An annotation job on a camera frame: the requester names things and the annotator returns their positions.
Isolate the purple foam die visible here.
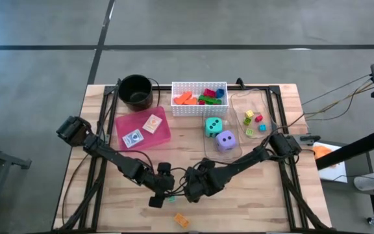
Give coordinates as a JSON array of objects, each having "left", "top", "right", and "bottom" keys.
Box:
[{"left": 215, "top": 130, "right": 238, "bottom": 153}]

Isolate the large yellow toy block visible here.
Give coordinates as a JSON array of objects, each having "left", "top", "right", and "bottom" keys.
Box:
[{"left": 173, "top": 213, "right": 190, "bottom": 229}]

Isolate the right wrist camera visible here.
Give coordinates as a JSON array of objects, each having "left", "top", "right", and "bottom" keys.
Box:
[{"left": 208, "top": 166, "right": 236, "bottom": 193}]

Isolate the teal foam die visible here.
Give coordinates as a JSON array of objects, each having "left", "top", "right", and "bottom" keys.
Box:
[{"left": 205, "top": 116, "right": 223, "bottom": 138}]

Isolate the long green toy block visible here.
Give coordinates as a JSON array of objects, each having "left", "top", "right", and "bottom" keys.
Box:
[{"left": 197, "top": 94, "right": 223, "bottom": 106}]

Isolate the black round pot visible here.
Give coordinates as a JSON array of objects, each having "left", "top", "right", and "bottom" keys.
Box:
[{"left": 118, "top": 74, "right": 160, "bottom": 112}]

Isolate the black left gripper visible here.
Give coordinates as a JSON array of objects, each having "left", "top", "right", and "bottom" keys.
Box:
[{"left": 147, "top": 161, "right": 181, "bottom": 209}]

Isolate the tan cable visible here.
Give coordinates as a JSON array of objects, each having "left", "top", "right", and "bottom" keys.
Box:
[{"left": 286, "top": 73, "right": 374, "bottom": 129}]

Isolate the white rounded object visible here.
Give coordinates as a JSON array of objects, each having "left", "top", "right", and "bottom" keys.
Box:
[{"left": 353, "top": 171, "right": 374, "bottom": 192}]

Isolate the black metal bar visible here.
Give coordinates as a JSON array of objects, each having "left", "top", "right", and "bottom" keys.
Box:
[{"left": 315, "top": 128, "right": 374, "bottom": 171}]

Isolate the orange playing card box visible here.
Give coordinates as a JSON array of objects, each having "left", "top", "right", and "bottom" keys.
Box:
[{"left": 142, "top": 114, "right": 163, "bottom": 135}]

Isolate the pink translucent tray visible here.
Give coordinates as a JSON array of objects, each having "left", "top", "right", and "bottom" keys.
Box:
[{"left": 114, "top": 105, "right": 171, "bottom": 151}]

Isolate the white perforated basket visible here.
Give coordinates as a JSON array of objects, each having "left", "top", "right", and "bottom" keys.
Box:
[{"left": 170, "top": 81, "right": 229, "bottom": 118}]

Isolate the blue playing card box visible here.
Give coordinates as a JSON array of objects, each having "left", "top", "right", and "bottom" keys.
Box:
[{"left": 121, "top": 129, "right": 145, "bottom": 150}]

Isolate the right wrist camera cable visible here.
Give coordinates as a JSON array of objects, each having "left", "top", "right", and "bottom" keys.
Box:
[{"left": 170, "top": 166, "right": 190, "bottom": 196}]

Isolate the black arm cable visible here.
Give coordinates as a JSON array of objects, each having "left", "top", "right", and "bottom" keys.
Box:
[{"left": 61, "top": 154, "right": 90, "bottom": 226}]

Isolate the white paper sheet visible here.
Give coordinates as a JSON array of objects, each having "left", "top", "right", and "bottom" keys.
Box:
[{"left": 312, "top": 142, "right": 349, "bottom": 183}]

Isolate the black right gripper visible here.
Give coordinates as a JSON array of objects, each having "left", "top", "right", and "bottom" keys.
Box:
[{"left": 177, "top": 158, "right": 216, "bottom": 203}]

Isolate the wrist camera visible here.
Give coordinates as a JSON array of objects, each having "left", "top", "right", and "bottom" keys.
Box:
[
  {"left": 208, "top": 166, "right": 236, "bottom": 193},
  {"left": 121, "top": 159, "right": 153, "bottom": 183}
]

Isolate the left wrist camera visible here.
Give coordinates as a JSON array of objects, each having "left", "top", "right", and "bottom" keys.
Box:
[{"left": 121, "top": 159, "right": 153, "bottom": 183}]

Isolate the clear plastic bin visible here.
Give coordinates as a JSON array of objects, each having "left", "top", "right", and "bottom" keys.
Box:
[
  {"left": 202, "top": 109, "right": 243, "bottom": 163},
  {"left": 229, "top": 88, "right": 274, "bottom": 140}
]

